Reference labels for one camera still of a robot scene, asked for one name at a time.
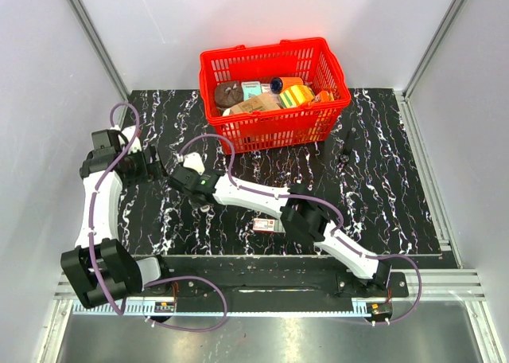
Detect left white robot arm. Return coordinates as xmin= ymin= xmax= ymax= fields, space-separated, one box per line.
xmin=60 ymin=126 xmax=173 ymax=309

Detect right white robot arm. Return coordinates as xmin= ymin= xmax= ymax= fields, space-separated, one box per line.
xmin=169 ymin=164 xmax=390 ymax=296

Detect staple box red white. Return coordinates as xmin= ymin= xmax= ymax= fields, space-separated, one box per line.
xmin=253 ymin=218 xmax=286 ymax=233

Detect brown round muffin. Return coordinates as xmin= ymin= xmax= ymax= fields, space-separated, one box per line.
xmin=214 ymin=80 xmax=244 ymax=109

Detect brown cardboard box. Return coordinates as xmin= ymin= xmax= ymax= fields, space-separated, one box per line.
xmin=228 ymin=92 xmax=282 ymax=115

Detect teal small carton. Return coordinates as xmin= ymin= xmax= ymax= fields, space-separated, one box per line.
xmin=241 ymin=81 xmax=262 ymax=100

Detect orange bottle blue cap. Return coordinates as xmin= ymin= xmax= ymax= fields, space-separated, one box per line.
xmin=270 ymin=76 xmax=305 ymax=94

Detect yellow green sponge pack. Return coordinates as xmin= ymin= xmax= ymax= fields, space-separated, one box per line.
xmin=279 ymin=84 xmax=315 ymax=108

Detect orange snack packet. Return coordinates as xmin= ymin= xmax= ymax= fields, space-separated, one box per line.
xmin=312 ymin=90 xmax=335 ymax=103

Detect red plastic shopping basket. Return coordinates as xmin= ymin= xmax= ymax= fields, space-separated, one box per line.
xmin=199 ymin=37 xmax=351 ymax=153

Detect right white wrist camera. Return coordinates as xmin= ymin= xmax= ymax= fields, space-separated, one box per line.
xmin=181 ymin=152 xmax=205 ymax=175

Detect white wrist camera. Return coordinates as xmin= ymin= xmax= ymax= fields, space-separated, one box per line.
xmin=112 ymin=125 xmax=142 ymax=154
xmin=181 ymin=152 xmax=205 ymax=175

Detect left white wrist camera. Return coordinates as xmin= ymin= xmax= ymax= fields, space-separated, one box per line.
xmin=112 ymin=125 xmax=142 ymax=154

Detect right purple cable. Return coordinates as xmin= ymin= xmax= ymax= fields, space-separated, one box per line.
xmin=177 ymin=134 xmax=423 ymax=326

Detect purple cable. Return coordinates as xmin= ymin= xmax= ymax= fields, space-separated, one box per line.
xmin=87 ymin=102 xmax=228 ymax=333
xmin=177 ymin=134 xmax=423 ymax=326

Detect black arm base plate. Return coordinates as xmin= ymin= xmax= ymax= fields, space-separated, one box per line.
xmin=142 ymin=256 xmax=410 ymax=318

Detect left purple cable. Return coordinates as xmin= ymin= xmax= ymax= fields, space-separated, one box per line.
xmin=87 ymin=102 xmax=228 ymax=333

